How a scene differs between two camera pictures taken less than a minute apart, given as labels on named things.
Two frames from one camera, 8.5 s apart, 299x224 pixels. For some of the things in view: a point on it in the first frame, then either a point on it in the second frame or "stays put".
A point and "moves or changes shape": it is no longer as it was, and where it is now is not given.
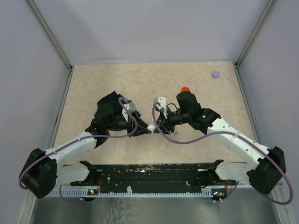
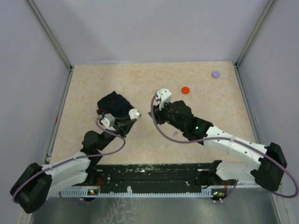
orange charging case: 185,88 stays put
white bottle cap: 152,127 moves or changes shape
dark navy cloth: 109,108 stays put
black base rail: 149,176 stays put
